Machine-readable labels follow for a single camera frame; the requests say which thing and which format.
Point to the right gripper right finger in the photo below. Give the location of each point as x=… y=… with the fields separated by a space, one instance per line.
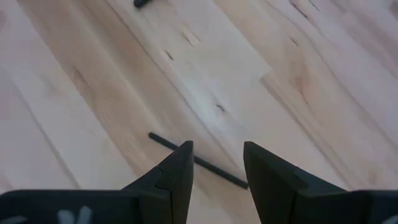
x=280 y=199

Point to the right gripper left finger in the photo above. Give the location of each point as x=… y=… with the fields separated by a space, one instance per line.
x=168 y=193

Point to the thin black makeup brush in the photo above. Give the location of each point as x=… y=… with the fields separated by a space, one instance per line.
x=217 y=170

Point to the medium black-bristle makeup brush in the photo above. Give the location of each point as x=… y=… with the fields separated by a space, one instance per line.
x=140 y=2

